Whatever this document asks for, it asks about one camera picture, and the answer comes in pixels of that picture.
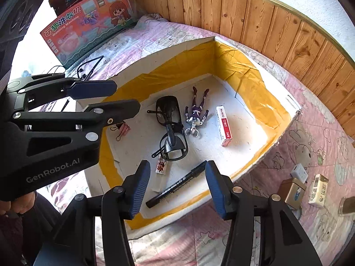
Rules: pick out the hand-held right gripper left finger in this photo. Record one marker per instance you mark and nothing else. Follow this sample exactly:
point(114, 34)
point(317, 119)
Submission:
point(140, 189)

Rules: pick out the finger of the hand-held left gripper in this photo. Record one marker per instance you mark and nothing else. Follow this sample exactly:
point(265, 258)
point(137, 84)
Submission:
point(122, 109)
point(91, 89)

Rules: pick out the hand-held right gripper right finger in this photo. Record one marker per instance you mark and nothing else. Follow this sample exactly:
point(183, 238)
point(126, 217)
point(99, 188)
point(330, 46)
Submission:
point(215, 191)

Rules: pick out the pink binder clip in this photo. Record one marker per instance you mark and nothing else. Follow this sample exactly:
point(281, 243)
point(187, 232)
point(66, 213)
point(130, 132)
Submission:
point(122, 130)

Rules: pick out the black marker pen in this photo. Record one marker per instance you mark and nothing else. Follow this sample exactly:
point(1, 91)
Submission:
point(177, 183)

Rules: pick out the black sunglasses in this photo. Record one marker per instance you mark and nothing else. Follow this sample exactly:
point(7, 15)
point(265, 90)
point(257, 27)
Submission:
point(173, 144)

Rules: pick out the cardboard box with yellow tape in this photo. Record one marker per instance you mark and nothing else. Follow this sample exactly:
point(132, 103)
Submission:
point(244, 128)

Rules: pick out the person's left hand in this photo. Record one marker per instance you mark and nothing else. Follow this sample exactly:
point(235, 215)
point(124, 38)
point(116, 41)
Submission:
point(19, 205)

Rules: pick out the pink washing machine toy box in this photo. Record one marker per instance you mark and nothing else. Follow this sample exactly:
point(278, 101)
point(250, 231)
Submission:
point(83, 27)

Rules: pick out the red white staple box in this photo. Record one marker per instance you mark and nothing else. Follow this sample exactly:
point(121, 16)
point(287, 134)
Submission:
point(224, 126)

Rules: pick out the purple silver action figure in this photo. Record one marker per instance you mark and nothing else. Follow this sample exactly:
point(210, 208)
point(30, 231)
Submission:
point(195, 113)

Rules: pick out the small brown cardboard box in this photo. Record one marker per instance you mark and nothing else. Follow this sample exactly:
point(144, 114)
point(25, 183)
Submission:
point(292, 195)

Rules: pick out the white charger plug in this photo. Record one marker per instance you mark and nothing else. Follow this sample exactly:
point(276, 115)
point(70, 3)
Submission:
point(299, 173)

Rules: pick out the cream cigarette pack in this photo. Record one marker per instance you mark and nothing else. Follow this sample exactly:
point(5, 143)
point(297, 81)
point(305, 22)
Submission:
point(318, 191)

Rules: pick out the glass jar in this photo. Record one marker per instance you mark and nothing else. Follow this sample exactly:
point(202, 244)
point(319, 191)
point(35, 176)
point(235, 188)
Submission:
point(348, 206)

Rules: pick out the wooden wall panel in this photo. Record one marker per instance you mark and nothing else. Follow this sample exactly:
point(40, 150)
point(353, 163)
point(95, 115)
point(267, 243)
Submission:
point(249, 19)

